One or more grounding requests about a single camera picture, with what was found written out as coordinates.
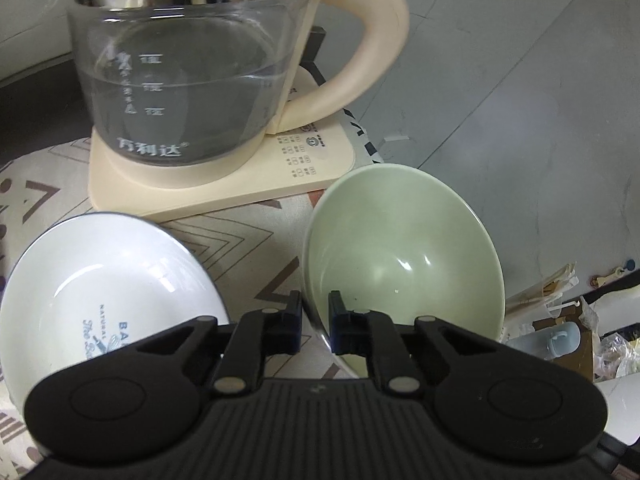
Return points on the cream kettle base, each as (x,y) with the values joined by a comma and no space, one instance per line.
(280,180)

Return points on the white bowl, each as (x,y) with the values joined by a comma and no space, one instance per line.
(100,270)

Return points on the clear plastic bag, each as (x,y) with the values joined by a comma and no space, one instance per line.
(617,355)

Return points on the cardboard box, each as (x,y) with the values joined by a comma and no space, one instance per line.
(585,355)

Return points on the light blue plastic bottle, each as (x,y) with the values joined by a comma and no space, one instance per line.
(545,342)

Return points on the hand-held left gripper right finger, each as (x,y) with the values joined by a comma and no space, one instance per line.
(336,327)

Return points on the light green bowl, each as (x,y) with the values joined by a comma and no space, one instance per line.
(400,240)

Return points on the patterned tablecloth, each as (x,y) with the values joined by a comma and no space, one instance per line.
(235,255)

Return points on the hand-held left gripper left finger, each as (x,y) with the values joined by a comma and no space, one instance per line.
(295,322)

